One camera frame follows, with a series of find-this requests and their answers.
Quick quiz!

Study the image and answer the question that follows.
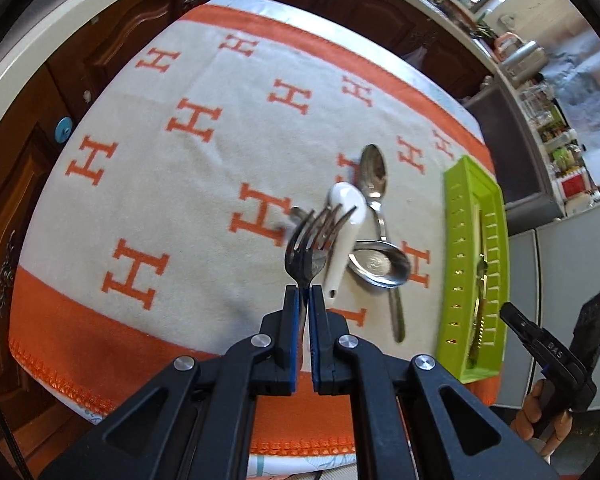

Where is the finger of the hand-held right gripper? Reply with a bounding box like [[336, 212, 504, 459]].
[[499, 301, 547, 357]]

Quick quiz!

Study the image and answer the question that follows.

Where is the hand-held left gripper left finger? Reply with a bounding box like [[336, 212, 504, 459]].
[[39, 285, 302, 480]]

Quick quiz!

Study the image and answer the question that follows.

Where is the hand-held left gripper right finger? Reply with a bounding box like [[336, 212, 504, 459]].
[[307, 284, 561, 480]]

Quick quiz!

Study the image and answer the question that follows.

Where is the metal fork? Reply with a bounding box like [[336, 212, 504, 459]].
[[283, 204, 357, 292]]

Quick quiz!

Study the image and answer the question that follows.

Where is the green plastic utensil tray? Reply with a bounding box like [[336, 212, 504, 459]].
[[439, 156, 510, 385]]

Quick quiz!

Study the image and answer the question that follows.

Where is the person's right hand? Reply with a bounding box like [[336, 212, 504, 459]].
[[510, 378, 574, 457]]

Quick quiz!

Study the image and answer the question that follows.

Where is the grey refrigerator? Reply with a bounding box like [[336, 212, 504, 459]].
[[495, 190, 600, 411]]

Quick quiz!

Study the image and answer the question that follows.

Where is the medium metal spoon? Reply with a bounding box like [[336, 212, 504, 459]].
[[289, 206, 412, 289]]

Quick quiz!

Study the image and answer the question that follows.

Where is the pale patterned table cover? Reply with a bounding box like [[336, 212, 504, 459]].
[[245, 452, 357, 480]]

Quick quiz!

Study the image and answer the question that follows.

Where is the red label white jug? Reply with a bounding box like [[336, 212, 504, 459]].
[[560, 172, 589, 201]]

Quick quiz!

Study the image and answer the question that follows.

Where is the white ceramic spoon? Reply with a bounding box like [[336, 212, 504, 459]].
[[325, 181, 368, 300]]

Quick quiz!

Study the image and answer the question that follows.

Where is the orange and beige printed blanket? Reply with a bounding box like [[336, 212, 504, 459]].
[[7, 4, 498, 456]]

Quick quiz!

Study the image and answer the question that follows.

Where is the stainless steel appliance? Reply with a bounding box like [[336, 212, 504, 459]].
[[462, 80, 567, 222]]

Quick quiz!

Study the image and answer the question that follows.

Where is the large metal spoon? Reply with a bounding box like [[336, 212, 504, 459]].
[[358, 143, 407, 344]]

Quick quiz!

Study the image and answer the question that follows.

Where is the stainless steel kettle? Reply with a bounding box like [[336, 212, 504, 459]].
[[500, 40, 549, 79]]

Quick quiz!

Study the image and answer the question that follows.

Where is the white plastic bag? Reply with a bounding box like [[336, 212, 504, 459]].
[[405, 45, 429, 69]]

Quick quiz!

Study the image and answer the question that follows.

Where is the white kitchen countertop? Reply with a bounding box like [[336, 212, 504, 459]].
[[0, 0, 511, 161]]

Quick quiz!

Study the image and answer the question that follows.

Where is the pink handled pitcher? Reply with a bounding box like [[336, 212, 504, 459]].
[[495, 31, 522, 56]]

